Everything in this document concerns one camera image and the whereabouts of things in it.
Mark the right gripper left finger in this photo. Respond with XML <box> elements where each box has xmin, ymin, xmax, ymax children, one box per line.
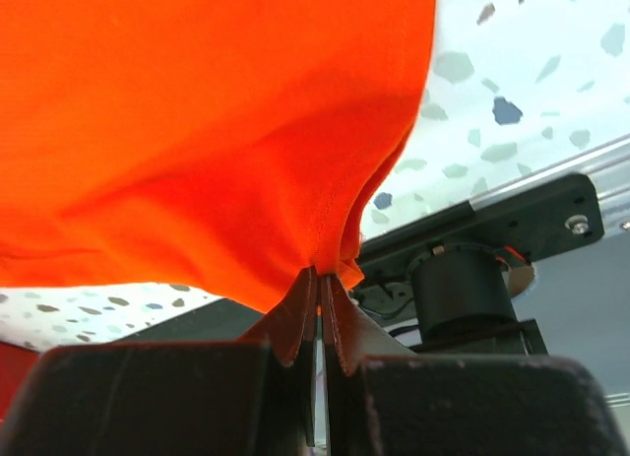
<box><xmin>1</xmin><ymin>268</ymin><xmax>318</xmax><ymax>455</ymax></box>

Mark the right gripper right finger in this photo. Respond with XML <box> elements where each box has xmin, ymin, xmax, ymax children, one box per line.
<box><xmin>320</xmin><ymin>276</ymin><xmax>628</xmax><ymax>455</ymax></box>

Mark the orange t shirt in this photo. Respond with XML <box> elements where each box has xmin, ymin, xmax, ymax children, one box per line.
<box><xmin>1</xmin><ymin>0</ymin><xmax>436</xmax><ymax>311</ymax></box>

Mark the red plastic bin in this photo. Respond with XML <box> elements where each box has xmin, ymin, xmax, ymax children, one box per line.
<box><xmin>0</xmin><ymin>343</ymin><xmax>39</xmax><ymax>421</ymax></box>

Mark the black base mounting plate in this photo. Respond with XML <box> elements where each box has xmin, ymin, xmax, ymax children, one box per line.
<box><xmin>117</xmin><ymin>172</ymin><xmax>605</xmax><ymax>349</ymax></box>

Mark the aluminium frame rail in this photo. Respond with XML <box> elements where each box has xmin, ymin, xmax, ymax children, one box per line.
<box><xmin>470</xmin><ymin>134</ymin><xmax>629</xmax><ymax>235</ymax></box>

